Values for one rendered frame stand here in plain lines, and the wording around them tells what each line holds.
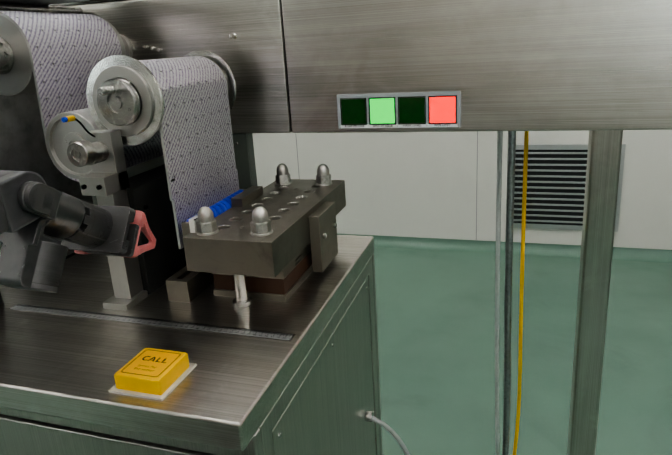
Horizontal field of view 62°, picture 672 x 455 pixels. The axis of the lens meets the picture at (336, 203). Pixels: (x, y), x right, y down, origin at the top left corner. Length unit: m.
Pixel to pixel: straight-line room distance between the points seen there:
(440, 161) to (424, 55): 2.45
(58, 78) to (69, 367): 0.52
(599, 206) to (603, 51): 0.37
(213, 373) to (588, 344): 0.94
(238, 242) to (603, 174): 0.79
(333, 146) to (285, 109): 2.48
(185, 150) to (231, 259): 0.22
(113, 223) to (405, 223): 2.99
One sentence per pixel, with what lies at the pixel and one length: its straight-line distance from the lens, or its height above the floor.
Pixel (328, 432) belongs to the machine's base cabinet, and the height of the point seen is 0.66.
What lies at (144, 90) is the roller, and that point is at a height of 1.27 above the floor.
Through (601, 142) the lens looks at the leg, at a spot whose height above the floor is 1.09.
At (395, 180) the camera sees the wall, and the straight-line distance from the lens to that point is 3.62.
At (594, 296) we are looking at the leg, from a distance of 1.41.
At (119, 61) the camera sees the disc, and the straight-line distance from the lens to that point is 0.99.
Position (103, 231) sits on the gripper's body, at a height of 1.10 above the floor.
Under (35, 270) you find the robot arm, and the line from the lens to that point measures 0.75.
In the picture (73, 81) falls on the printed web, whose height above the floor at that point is 1.28.
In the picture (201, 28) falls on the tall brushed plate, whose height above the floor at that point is 1.37.
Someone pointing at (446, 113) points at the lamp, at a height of 1.18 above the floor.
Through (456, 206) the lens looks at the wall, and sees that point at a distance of 3.61.
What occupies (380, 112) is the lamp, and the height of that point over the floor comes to 1.18.
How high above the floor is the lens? 1.32
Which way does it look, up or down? 16 degrees down
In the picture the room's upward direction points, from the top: 3 degrees counter-clockwise
